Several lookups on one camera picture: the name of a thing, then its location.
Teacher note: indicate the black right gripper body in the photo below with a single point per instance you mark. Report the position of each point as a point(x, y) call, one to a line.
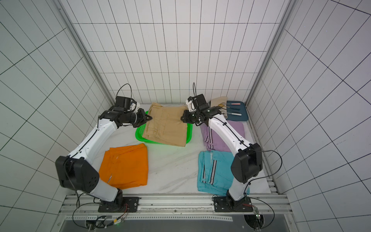
point(187, 116)

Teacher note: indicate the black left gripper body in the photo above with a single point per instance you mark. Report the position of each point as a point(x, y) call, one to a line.
point(136, 119)

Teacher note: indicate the khaki pants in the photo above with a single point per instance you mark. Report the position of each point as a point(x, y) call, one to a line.
point(157, 109)

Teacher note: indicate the purple pants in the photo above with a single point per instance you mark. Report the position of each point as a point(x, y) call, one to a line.
point(213, 141)

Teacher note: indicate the orange pants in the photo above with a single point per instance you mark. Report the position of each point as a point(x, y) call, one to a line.
point(125, 167)

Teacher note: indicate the teal striped pants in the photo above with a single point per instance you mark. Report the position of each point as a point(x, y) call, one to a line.
point(214, 172)

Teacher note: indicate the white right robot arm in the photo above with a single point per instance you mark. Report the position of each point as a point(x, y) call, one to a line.
point(247, 161)

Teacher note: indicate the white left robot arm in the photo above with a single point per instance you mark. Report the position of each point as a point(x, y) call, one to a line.
point(75, 171)

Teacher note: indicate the green plastic basket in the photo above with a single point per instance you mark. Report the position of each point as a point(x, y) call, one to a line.
point(171, 130)

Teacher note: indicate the beige cutlery holder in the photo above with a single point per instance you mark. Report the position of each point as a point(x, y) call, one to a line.
point(221, 102)

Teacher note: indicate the dark teal tray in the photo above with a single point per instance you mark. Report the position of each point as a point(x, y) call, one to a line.
point(237, 109)

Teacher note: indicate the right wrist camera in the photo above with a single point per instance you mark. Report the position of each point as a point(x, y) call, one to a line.
point(197, 103)

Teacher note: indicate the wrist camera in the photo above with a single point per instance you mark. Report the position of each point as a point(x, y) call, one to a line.
point(125, 104)
point(197, 103)

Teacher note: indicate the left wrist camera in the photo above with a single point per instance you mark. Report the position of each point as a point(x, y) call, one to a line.
point(125, 104)

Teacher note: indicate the white handled utensil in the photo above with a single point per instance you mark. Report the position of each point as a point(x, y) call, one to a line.
point(235, 114)

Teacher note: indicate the aluminium mounting rail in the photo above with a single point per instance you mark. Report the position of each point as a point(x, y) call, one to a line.
point(197, 206)

